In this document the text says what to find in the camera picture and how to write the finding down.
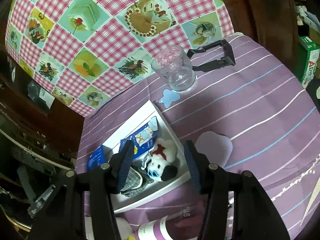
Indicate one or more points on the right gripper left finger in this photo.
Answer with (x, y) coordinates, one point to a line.
(120, 164)

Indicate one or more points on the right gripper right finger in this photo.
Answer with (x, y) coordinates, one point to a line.
(207, 177)

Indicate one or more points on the blue foil package back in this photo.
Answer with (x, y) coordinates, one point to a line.
(96, 159)

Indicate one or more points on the green plaid cat pouch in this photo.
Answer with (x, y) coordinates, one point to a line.
(136, 182)

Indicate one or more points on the blue eye mask package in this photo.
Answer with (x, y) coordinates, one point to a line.
(143, 138)

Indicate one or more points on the panda plush with sunglasses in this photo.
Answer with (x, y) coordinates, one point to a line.
(160, 163)

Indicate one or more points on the purple white tube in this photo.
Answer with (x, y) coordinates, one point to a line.
(184, 224)

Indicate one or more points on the white shallow box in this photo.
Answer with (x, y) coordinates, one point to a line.
(156, 189)

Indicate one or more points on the purple striped tablecloth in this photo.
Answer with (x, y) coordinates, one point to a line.
(258, 103)

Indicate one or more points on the dark wooden cabinet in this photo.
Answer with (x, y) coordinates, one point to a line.
(53, 131)

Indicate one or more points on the clear drinking glass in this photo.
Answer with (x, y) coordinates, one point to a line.
(174, 68)

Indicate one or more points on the black plastic clip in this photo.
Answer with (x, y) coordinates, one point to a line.
(222, 59)

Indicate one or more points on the pink checkered picture cloth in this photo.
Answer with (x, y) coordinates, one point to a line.
(85, 52)

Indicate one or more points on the green white cardboard box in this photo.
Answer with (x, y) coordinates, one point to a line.
(310, 56)

